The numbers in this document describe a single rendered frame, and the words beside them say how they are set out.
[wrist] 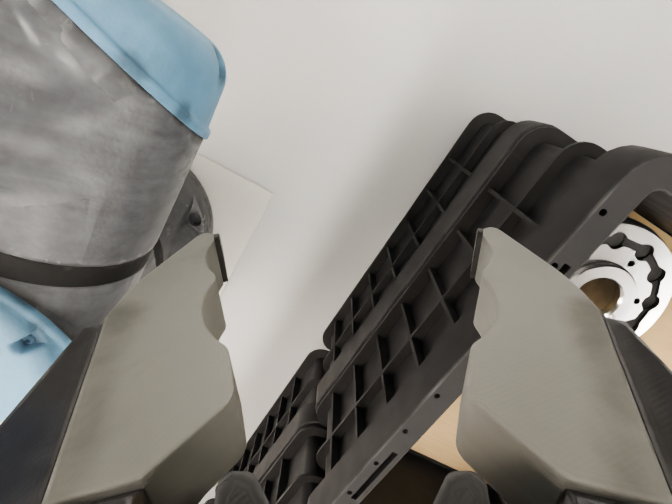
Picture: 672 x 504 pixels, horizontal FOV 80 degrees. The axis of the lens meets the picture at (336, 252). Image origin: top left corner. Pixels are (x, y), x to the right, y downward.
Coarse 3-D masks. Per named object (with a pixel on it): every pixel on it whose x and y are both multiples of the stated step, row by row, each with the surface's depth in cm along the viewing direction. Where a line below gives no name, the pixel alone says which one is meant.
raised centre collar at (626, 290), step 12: (588, 264) 25; (600, 264) 25; (612, 264) 25; (576, 276) 25; (588, 276) 25; (600, 276) 25; (612, 276) 25; (624, 276) 25; (624, 288) 25; (636, 288) 25; (612, 300) 26; (624, 300) 26; (612, 312) 26; (624, 312) 26
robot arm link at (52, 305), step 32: (0, 256) 19; (0, 288) 19; (32, 288) 20; (64, 288) 21; (96, 288) 22; (128, 288) 25; (0, 320) 19; (32, 320) 20; (64, 320) 22; (96, 320) 24; (0, 352) 20; (32, 352) 20; (0, 384) 21; (32, 384) 21; (0, 416) 22
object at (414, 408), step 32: (608, 160) 18; (640, 160) 16; (576, 192) 18; (608, 192) 17; (640, 192) 16; (544, 224) 19; (576, 224) 17; (608, 224) 17; (544, 256) 18; (576, 256) 18; (448, 352) 21; (416, 384) 22; (448, 384) 21; (384, 416) 24; (416, 416) 22; (352, 448) 25; (384, 448) 22; (352, 480) 24
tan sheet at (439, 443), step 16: (656, 320) 30; (640, 336) 31; (656, 336) 31; (656, 352) 32; (448, 416) 35; (432, 432) 35; (448, 432) 35; (416, 448) 36; (432, 448) 36; (448, 448) 36; (448, 464) 37; (464, 464) 37
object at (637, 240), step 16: (624, 224) 24; (608, 240) 25; (624, 240) 25; (640, 240) 25; (656, 240) 25; (592, 256) 25; (608, 256) 25; (624, 256) 25; (640, 256) 25; (656, 256) 25; (640, 272) 25; (656, 272) 26; (640, 288) 26; (656, 288) 26; (640, 304) 26; (656, 304) 26; (624, 320) 27; (640, 320) 27
